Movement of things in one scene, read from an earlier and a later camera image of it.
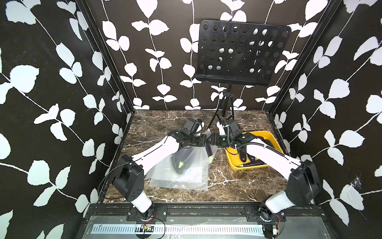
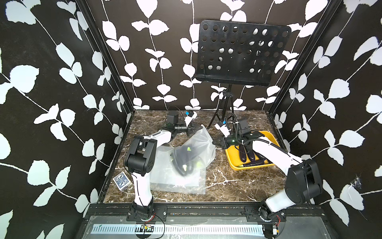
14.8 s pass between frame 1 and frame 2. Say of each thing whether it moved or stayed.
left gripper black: moved
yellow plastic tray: stayed
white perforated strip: stayed
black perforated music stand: stayed
